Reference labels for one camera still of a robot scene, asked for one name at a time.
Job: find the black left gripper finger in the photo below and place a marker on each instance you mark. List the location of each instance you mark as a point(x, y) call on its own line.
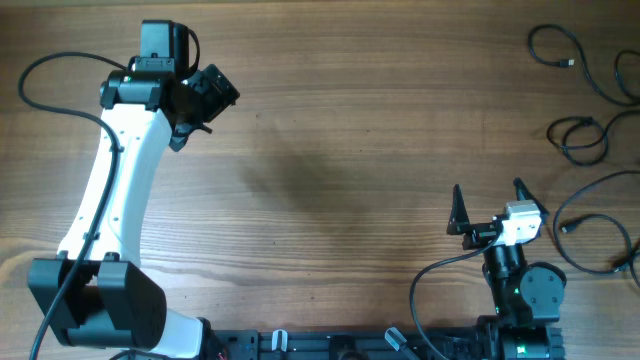
point(219, 94)
point(182, 132)

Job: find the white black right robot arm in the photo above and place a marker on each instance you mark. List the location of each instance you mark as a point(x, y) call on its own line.
point(527, 296)

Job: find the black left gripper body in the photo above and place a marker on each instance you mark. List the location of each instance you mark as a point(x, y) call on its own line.
point(196, 92)

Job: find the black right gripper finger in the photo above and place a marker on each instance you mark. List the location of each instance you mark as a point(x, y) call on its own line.
point(458, 223)
point(523, 193)

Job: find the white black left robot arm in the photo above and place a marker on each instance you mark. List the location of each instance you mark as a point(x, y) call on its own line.
point(93, 292)

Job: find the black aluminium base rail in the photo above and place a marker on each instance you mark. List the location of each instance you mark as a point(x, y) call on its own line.
point(473, 343)

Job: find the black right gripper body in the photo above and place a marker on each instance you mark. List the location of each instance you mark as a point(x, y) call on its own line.
point(479, 236)

